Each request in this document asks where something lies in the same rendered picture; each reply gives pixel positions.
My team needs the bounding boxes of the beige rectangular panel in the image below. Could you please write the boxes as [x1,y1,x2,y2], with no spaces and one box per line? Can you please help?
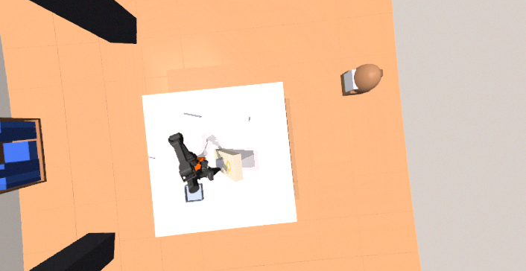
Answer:
[214,148,244,182]

